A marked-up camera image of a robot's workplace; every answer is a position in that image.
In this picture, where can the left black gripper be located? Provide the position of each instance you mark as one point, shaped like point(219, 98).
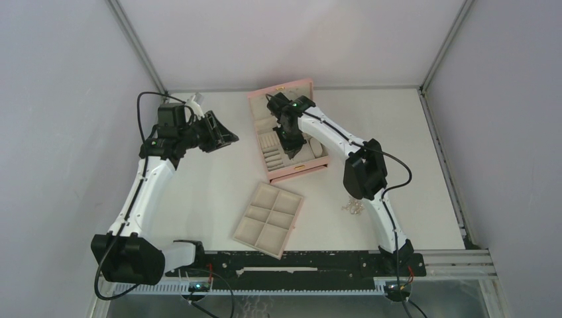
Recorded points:
point(219, 137)

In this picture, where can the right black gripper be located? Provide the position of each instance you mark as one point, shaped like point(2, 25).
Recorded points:
point(291, 149)

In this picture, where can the pink jewelry box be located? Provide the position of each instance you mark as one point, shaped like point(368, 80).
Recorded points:
point(284, 154)

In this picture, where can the beige six-compartment tray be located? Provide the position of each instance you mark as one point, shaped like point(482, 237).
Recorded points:
point(268, 220)

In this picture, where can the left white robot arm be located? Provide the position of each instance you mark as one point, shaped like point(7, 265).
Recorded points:
point(125, 253)

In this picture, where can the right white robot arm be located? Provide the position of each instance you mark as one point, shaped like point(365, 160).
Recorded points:
point(365, 171)

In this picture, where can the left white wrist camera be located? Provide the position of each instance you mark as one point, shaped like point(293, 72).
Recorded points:
point(195, 102)

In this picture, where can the black mounting base plate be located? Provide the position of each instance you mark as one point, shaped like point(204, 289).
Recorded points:
point(300, 268)

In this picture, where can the white slotted cable duct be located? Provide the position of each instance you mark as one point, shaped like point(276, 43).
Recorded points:
point(202, 288)

